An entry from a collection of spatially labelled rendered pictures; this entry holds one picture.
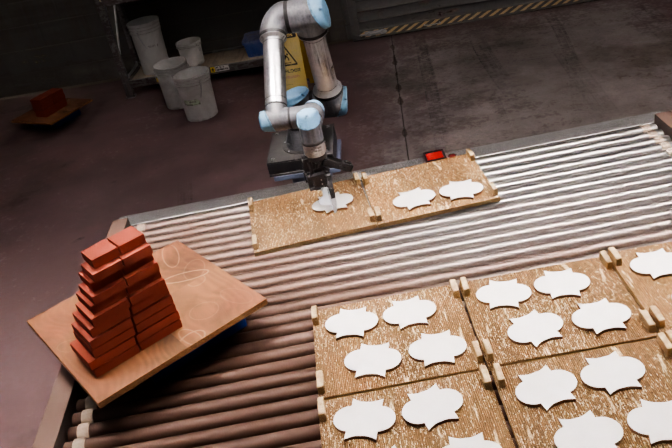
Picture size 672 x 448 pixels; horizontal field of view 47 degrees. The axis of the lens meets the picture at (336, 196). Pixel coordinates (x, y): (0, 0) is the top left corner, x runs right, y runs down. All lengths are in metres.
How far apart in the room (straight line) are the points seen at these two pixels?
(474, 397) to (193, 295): 0.83
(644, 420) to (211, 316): 1.08
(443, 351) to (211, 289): 0.68
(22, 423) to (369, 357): 2.15
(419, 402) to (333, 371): 0.26
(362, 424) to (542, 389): 0.41
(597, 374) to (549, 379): 0.11
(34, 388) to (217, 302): 1.93
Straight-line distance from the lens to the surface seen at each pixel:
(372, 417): 1.82
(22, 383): 4.01
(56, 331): 2.27
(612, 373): 1.89
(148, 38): 7.13
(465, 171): 2.73
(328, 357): 2.01
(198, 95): 6.18
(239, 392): 2.04
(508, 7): 7.40
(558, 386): 1.85
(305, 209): 2.67
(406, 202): 2.57
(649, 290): 2.14
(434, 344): 1.98
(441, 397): 1.84
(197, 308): 2.14
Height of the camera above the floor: 2.23
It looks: 29 degrees down
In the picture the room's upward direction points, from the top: 12 degrees counter-clockwise
